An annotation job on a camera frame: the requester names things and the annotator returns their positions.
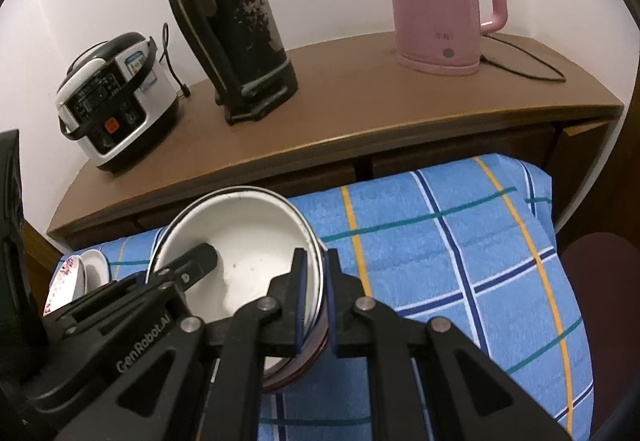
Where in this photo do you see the silver black rice cooker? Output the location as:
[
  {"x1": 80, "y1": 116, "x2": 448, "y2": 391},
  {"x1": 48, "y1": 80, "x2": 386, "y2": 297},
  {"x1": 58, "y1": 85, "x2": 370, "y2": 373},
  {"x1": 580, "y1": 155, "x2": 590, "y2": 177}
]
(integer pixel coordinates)
[{"x1": 55, "y1": 32, "x2": 181, "y2": 173}]

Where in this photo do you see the pink flower white plate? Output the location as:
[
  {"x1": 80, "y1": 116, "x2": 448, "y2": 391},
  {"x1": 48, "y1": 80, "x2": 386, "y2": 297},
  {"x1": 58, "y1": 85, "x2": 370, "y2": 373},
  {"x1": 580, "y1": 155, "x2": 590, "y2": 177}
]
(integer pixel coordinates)
[{"x1": 42, "y1": 255, "x2": 88, "y2": 318}]

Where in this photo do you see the black kettle cable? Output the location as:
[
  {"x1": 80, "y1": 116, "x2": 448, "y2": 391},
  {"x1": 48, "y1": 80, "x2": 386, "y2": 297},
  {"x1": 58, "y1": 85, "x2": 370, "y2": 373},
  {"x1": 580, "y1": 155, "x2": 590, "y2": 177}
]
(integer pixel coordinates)
[{"x1": 479, "y1": 32, "x2": 567, "y2": 83}]

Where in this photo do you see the dark maroon chair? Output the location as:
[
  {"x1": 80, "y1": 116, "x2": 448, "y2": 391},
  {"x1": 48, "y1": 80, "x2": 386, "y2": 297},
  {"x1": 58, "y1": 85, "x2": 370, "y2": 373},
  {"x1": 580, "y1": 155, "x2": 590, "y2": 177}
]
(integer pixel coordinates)
[{"x1": 555, "y1": 231, "x2": 640, "y2": 441}]

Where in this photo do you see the black thermos flask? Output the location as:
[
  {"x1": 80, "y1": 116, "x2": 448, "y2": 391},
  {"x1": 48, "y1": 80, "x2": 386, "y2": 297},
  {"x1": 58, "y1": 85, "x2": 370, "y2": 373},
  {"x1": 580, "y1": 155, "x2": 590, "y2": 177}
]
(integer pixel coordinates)
[{"x1": 151, "y1": 0, "x2": 299, "y2": 126}]

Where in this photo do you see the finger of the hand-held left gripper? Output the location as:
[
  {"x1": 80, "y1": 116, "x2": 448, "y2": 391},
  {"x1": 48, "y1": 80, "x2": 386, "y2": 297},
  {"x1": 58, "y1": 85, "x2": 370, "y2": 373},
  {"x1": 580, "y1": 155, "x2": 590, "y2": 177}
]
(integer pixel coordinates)
[{"x1": 147, "y1": 243, "x2": 219, "y2": 294}]

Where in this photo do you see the black rice cooker cable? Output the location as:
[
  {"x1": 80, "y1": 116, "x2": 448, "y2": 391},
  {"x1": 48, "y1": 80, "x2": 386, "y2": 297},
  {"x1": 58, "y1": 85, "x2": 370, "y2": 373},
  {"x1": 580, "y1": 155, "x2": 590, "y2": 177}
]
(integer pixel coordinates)
[{"x1": 161, "y1": 22, "x2": 192, "y2": 98}]

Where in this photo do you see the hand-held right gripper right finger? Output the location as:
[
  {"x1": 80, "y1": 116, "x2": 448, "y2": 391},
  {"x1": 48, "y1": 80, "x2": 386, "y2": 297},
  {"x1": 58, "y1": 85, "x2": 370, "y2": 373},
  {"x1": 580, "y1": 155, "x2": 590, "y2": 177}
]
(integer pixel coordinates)
[{"x1": 326, "y1": 248, "x2": 571, "y2": 441}]

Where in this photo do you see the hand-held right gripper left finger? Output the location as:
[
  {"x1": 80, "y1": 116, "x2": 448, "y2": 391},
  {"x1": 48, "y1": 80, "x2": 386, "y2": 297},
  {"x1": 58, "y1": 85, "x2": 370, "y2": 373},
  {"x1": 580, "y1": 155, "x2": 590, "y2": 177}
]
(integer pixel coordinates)
[{"x1": 55, "y1": 248, "x2": 308, "y2": 441}]

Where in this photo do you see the brown wooden cabinet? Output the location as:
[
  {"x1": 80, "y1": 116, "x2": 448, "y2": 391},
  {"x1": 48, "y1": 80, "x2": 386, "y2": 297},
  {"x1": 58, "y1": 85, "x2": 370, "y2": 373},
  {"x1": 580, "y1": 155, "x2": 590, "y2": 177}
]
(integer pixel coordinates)
[{"x1": 46, "y1": 32, "x2": 626, "y2": 252}]

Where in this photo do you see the blue plaid cloth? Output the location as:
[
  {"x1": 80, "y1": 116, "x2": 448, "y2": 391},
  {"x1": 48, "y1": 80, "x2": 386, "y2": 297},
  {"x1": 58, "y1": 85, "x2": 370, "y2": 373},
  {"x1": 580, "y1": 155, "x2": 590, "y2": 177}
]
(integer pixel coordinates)
[{"x1": 60, "y1": 154, "x2": 596, "y2": 441}]

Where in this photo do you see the stainless steel bowl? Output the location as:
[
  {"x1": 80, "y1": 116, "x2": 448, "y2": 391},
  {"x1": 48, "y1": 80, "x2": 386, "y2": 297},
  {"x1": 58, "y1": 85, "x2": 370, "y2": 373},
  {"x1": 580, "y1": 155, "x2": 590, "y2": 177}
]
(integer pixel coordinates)
[{"x1": 150, "y1": 186, "x2": 329, "y2": 379}]

